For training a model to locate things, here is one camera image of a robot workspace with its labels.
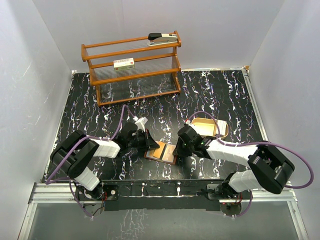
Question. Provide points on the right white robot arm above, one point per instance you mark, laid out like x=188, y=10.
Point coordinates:
x=267, y=167

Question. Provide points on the stack of cards in tray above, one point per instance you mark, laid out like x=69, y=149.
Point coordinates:
x=221, y=128

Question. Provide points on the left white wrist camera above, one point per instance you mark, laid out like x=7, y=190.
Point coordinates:
x=140, y=122

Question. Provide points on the orange credit card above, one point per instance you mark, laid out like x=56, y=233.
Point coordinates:
x=168, y=153

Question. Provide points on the white and red staples box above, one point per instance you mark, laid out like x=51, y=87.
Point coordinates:
x=124, y=64

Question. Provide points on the beige oval tray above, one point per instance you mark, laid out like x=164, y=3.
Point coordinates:
x=207, y=127

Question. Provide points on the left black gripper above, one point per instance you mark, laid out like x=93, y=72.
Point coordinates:
x=149, y=142

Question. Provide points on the brown leather card holder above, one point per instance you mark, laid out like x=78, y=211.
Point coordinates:
x=148, y=155

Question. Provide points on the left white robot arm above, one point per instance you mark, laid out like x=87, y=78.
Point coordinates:
x=73, y=155

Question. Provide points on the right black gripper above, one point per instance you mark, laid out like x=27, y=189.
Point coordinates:
x=178, y=150

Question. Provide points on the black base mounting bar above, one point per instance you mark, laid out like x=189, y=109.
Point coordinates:
x=170, y=195

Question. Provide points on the wooden three-tier shelf rack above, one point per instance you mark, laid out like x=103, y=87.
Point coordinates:
x=155, y=73

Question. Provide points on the black and beige stapler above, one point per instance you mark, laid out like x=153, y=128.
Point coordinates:
x=155, y=39

